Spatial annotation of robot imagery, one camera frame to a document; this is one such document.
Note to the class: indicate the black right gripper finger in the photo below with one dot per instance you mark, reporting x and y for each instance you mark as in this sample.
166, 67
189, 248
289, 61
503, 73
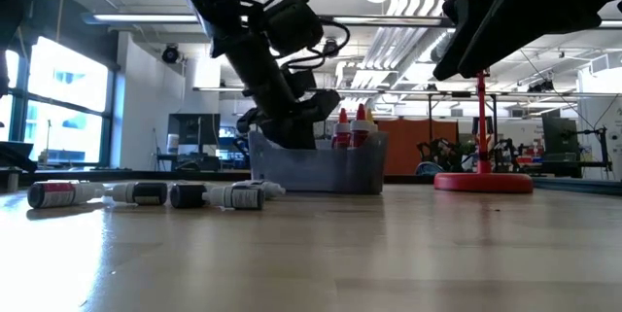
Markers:
466, 15
544, 6

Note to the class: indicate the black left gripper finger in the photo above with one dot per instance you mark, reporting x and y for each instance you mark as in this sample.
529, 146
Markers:
291, 136

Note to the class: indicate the grey translucent plastic bin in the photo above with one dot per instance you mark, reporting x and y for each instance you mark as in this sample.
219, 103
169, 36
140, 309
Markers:
316, 171

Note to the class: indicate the large red food coloring bottle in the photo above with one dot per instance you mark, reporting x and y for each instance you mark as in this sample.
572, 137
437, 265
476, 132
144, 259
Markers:
360, 127
341, 129

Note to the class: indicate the small food coloring dropper bottle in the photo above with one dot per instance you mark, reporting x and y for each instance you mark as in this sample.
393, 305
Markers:
272, 189
240, 197

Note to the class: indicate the large yellow food coloring bottle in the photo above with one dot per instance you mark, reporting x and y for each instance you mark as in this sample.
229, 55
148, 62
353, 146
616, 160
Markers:
371, 120

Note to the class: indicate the small red food coloring bottle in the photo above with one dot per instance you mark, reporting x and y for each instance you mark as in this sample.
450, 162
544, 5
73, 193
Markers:
53, 195

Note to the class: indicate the black background robot arm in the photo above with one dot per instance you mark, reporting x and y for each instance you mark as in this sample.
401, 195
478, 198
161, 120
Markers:
437, 156
507, 156

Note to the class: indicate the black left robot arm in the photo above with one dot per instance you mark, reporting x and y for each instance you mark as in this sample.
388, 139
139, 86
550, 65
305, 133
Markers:
218, 6

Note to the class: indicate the long ceiling light strip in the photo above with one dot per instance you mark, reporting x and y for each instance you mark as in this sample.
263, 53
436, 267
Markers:
611, 24
146, 18
389, 21

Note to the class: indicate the black round ceiling fixture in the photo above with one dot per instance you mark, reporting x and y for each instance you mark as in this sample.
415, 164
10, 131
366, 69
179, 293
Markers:
331, 48
171, 54

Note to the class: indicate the white ceiling pipes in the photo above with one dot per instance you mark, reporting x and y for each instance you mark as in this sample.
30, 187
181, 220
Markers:
389, 45

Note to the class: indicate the black computer monitor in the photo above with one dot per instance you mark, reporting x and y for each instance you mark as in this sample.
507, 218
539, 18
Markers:
194, 129

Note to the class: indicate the dark desk with equipment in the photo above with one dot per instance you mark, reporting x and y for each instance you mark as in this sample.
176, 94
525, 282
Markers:
194, 162

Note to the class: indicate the orange room divider panel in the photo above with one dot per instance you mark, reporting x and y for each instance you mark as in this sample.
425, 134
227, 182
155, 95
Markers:
413, 147

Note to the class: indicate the black monitor on stand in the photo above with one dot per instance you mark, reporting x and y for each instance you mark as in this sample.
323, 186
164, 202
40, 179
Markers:
559, 142

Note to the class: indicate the red desk lamp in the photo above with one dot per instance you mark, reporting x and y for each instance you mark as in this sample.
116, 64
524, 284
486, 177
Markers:
483, 183

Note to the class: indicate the large glass window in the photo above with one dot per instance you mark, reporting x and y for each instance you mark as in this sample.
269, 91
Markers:
68, 74

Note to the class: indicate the silver ventilation duct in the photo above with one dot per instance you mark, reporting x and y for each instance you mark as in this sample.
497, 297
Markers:
439, 49

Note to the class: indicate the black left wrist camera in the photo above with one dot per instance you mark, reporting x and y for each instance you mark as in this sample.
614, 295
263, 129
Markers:
291, 25

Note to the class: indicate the black overhead rack frame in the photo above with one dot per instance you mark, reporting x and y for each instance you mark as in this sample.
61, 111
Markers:
461, 93

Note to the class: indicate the black metal table frame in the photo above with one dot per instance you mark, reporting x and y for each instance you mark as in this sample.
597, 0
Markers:
146, 175

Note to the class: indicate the dark slanted panel with post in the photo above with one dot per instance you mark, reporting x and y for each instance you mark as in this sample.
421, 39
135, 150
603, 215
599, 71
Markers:
14, 154

